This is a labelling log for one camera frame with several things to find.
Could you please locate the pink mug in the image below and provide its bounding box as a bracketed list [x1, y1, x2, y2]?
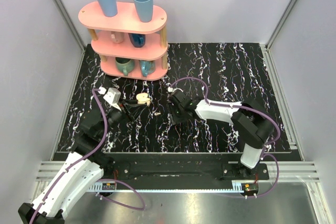
[111, 31, 124, 44]

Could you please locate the short light blue cup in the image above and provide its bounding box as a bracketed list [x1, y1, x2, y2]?
[134, 0, 153, 23]

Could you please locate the controller board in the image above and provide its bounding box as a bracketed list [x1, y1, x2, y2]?
[243, 183, 259, 193]
[102, 182, 116, 191]

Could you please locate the blue butterfly mug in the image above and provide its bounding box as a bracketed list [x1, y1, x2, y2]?
[139, 60, 156, 77]

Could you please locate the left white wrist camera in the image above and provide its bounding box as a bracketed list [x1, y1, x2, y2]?
[103, 88, 121, 105]

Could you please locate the purple cable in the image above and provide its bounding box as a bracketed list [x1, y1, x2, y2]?
[170, 77, 280, 198]
[28, 89, 146, 224]

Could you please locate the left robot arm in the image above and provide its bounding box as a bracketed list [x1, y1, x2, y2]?
[18, 98, 150, 223]

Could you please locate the right controller board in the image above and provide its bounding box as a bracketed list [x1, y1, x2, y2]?
[243, 183, 259, 193]

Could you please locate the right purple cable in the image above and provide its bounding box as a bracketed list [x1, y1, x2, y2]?
[170, 77, 280, 198]

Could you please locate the green ceramic mug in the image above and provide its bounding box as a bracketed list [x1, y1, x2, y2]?
[115, 57, 135, 76]

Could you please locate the dark blue mug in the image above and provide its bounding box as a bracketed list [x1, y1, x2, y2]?
[129, 33, 145, 48]

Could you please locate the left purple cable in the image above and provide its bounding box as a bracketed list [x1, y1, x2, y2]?
[28, 89, 146, 224]

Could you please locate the pink three-tier wooden shelf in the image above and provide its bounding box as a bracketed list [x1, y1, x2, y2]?
[78, 2, 168, 81]

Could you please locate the left controller board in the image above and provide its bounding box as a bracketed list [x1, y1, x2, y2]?
[102, 182, 116, 191]

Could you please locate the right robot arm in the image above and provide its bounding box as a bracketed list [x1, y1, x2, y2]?
[168, 89, 276, 180]

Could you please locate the beige earbud charging case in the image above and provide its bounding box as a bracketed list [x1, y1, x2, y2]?
[136, 93, 151, 105]

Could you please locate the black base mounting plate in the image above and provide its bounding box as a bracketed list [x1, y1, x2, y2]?
[103, 153, 269, 191]

